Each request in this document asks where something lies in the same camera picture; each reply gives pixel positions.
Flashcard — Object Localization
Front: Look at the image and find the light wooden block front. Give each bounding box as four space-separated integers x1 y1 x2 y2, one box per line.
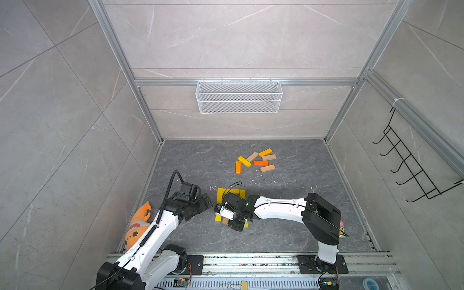
260 164 276 173

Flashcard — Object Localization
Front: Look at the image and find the tan wooden block angled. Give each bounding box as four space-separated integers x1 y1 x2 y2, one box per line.
246 152 259 163

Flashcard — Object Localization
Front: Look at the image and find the orange plush toy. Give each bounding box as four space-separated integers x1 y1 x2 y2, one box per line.
124 202 152 251

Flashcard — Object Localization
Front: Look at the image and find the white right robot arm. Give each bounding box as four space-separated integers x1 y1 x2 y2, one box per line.
214 193 343 267

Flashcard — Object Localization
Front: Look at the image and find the white wire mesh basket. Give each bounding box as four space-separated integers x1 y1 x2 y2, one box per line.
195 80 283 114

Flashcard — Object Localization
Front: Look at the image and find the pink toy figure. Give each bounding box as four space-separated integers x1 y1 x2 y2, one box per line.
339 221 348 238

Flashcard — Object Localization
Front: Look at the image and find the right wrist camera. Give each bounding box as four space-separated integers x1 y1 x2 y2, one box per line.
218 205 234 220

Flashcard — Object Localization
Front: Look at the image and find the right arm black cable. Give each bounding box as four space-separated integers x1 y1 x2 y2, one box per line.
222 181 243 198

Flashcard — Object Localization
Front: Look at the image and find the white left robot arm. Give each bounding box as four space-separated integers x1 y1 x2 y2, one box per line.
93 182 213 290

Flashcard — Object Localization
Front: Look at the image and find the orange block flat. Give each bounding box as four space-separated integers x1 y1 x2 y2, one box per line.
253 161 269 167

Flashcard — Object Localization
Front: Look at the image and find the amber yellow block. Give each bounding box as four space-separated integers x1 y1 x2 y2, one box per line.
259 149 273 157

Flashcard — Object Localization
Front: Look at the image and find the black wire hook rack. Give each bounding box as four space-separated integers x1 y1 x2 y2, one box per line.
372 108 464 203

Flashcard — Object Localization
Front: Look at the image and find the aluminium frame post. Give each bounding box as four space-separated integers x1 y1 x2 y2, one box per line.
89 0 163 146

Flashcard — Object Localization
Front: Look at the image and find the orange block upright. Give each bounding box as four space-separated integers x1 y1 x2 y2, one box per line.
235 161 241 175

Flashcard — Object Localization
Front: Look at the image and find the yellow block angled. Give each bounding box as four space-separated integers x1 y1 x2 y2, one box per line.
238 156 251 168

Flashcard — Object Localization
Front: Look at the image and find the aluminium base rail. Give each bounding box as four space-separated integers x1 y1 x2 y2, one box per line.
153 252 408 290

